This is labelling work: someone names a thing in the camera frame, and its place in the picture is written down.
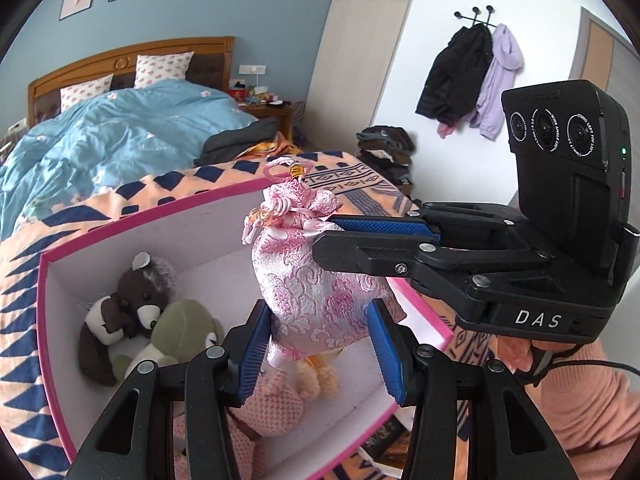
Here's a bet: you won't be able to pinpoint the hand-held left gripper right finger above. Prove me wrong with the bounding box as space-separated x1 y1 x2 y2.
365 298 571 480

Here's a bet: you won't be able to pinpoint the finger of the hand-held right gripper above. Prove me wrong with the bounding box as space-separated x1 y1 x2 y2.
330 202 528 246
312 230 551 281

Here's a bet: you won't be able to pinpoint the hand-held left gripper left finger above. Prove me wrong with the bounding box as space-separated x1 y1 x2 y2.
65 299 273 480

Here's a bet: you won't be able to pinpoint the pink knitted plush toy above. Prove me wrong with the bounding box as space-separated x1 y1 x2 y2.
172 365 306 480

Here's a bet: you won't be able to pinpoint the pink brocade drawstring pouch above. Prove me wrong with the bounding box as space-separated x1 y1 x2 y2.
242 157 407 366

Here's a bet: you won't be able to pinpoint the beige fluffy plush toy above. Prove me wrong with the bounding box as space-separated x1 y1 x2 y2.
295 350 343 400

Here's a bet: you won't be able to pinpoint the green frog plush toy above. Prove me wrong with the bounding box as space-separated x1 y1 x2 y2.
112 299 225 381

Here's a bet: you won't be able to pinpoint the black tissue pack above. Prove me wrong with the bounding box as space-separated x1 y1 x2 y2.
357 412 411 471

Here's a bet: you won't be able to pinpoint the pink cardboard box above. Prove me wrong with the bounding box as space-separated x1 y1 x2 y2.
37 172 456 480

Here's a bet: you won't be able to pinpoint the brown monkey plush toy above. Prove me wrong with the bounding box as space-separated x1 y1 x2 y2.
77 251 176 386

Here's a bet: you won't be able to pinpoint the person's right forearm pink sleeve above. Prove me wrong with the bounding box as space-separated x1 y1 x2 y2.
520 340 640 461

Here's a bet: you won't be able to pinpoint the person's right hand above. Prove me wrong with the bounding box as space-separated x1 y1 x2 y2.
494 334 539 376

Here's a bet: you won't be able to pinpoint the orange patterned blanket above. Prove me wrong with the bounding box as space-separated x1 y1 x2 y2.
0 150 496 480

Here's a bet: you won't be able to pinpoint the pile of dark clothes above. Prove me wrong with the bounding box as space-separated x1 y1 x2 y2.
356 125 416 188

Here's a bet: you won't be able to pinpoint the lilac hoodie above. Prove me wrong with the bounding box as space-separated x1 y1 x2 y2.
467 24 524 141

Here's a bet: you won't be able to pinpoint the yellow printed cloth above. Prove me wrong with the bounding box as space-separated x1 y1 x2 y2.
250 139 302 159

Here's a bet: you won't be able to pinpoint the wooden door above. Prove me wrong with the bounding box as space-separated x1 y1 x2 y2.
567 6 640 111

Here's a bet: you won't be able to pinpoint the cluttered wooden nightstand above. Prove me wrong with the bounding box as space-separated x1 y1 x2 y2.
227 77 293 133

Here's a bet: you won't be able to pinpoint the folded grey clothes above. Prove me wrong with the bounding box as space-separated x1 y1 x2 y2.
202 116 280 166

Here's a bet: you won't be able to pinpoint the black jacket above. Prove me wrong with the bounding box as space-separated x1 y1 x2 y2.
415 24 493 125

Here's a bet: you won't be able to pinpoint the beige wardrobe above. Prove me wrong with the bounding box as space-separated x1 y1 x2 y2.
295 0 423 161

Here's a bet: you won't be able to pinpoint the black coat hook rack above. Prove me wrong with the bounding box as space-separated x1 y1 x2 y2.
452 6 498 28

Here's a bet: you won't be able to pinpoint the blue floral duvet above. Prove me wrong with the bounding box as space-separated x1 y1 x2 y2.
0 79 261 241

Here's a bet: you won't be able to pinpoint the white pillow with pink print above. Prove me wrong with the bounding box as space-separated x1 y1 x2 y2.
60 74 115 111
135 51 195 88

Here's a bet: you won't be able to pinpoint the wooden bed headboard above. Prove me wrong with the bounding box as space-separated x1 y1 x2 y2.
27 36 236 128

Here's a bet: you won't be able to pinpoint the black cable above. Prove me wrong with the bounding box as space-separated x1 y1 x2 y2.
520 352 640 383

